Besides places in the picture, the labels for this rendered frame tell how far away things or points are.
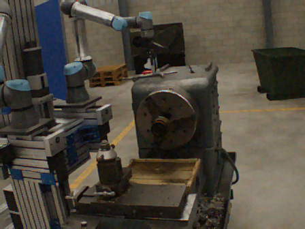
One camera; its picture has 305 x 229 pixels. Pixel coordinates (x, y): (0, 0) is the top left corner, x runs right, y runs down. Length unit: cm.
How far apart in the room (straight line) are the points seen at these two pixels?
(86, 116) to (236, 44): 993
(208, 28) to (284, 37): 257
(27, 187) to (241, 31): 1024
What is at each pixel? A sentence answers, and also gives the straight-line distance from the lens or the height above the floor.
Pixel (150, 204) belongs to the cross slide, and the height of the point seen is 97.
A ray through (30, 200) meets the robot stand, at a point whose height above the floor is 62.
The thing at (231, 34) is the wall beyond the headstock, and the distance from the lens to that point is 1172.
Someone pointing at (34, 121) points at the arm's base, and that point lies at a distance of 175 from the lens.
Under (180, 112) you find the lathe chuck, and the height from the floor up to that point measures 112.
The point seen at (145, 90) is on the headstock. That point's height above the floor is 121.
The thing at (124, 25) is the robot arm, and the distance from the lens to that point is 192.
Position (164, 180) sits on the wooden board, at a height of 88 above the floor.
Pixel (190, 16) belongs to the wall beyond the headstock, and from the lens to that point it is 1180.
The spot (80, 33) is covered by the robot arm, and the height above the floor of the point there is 157.
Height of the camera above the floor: 158
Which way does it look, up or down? 15 degrees down
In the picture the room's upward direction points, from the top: 7 degrees counter-clockwise
